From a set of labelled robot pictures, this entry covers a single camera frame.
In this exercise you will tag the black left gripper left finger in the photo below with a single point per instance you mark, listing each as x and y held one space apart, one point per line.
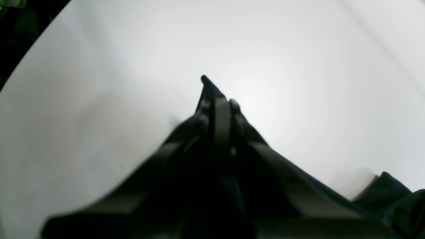
180 192

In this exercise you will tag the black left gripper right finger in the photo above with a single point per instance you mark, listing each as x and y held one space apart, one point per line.
284 202

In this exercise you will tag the black t-shirt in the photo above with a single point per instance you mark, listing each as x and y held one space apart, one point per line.
384 197

